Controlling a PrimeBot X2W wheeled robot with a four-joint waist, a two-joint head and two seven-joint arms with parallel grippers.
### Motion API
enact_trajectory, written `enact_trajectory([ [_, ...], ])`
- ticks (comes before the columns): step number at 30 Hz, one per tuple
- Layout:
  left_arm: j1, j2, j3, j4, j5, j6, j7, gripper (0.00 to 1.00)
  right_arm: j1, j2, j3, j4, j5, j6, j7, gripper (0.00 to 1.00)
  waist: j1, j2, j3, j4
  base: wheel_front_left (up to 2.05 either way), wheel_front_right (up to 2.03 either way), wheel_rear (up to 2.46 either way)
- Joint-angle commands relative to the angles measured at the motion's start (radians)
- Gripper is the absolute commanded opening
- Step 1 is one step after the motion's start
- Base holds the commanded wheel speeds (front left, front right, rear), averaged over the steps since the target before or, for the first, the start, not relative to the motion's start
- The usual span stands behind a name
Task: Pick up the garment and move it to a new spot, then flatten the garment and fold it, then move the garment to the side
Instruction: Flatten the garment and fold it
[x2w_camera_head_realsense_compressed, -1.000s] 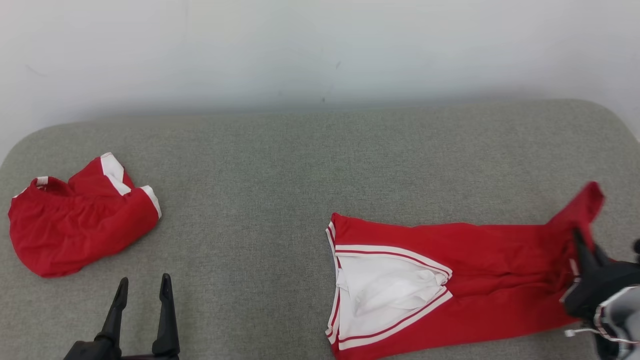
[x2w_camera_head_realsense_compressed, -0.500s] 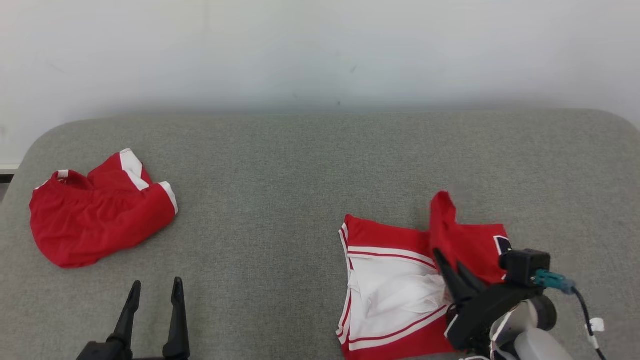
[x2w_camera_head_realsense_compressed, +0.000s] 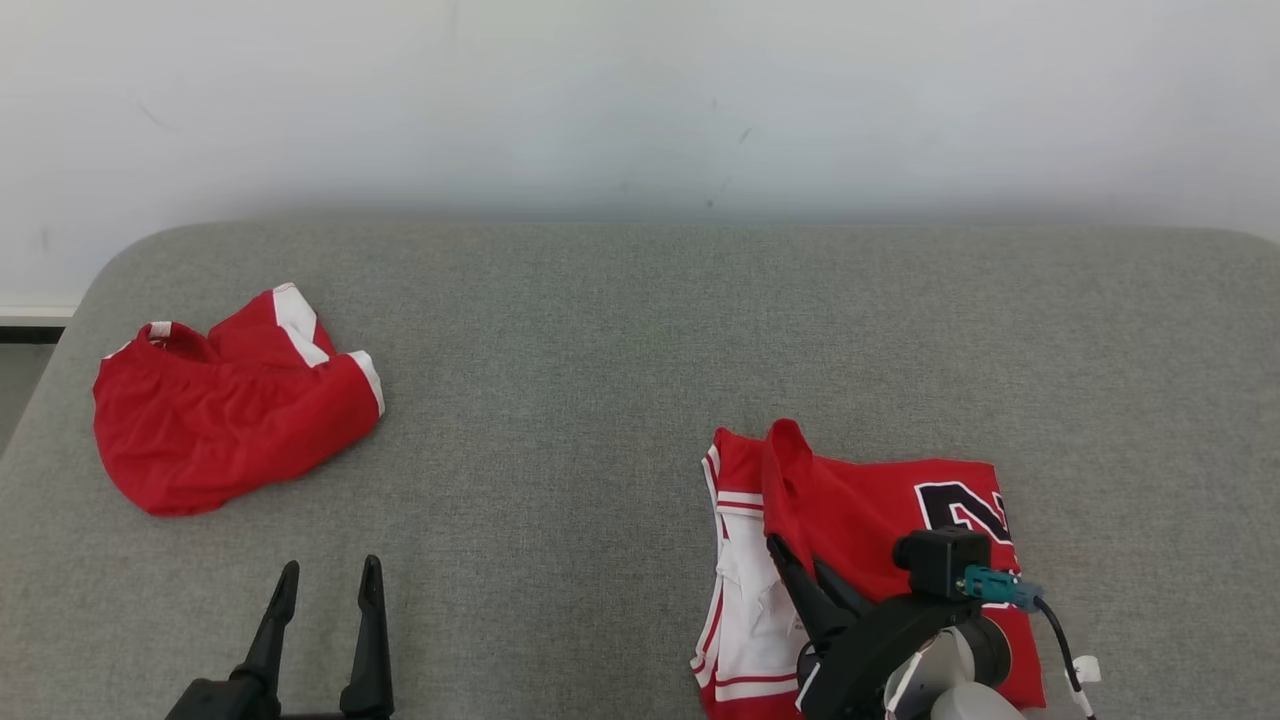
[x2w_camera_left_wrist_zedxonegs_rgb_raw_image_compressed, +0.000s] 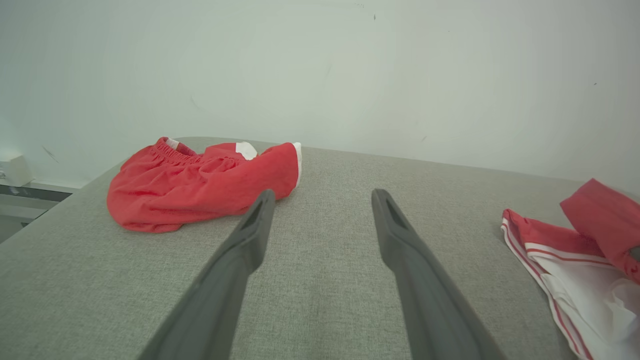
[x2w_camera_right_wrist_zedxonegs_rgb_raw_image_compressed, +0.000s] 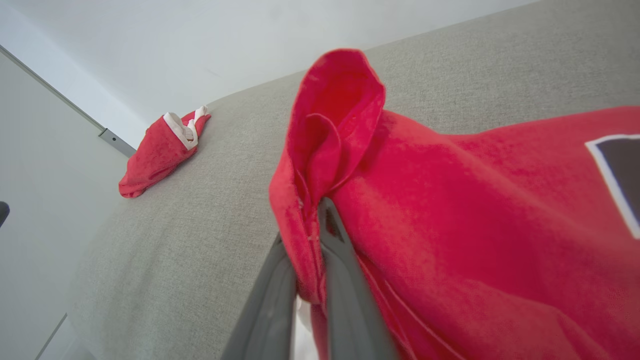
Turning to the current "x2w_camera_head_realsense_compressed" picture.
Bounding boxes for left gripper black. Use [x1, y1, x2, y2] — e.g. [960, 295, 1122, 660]
[164, 555, 397, 720]

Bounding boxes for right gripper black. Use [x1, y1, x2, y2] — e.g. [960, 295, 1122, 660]
[765, 533, 1012, 720]

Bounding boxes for red basketball jersey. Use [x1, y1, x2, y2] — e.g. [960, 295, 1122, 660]
[689, 418, 1047, 720]

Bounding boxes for red basketball shorts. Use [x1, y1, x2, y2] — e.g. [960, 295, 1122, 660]
[92, 282, 387, 518]

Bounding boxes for right black cable teal plug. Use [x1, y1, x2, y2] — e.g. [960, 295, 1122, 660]
[959, 564, 1102, 720]

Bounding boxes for white wall skirting board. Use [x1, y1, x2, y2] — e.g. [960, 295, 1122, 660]
[0, 303, 79, 346]

